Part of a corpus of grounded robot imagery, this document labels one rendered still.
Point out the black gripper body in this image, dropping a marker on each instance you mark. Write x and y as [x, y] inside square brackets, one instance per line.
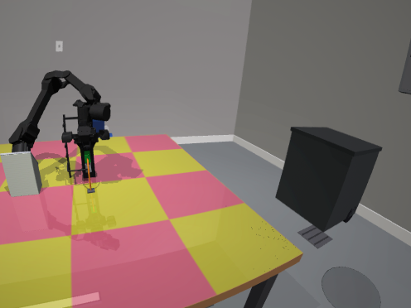
[68, 136]

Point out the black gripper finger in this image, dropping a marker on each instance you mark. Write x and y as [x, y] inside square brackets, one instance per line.
[92, 143]
[81, 147]

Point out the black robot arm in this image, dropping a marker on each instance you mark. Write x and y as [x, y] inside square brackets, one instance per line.
[24, 136]

